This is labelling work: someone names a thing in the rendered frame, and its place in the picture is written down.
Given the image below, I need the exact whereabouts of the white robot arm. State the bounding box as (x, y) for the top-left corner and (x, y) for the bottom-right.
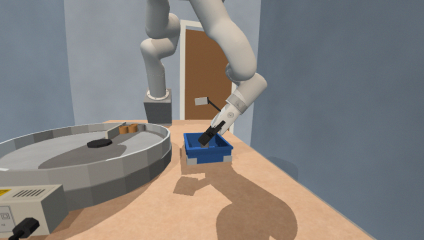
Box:
(140, 0), (267, 114)

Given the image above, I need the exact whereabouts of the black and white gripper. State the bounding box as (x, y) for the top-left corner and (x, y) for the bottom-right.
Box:
(198, 100), (242, 146)

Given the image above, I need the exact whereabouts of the blue crate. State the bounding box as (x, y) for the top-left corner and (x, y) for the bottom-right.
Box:
(183, 132), (234, 166)

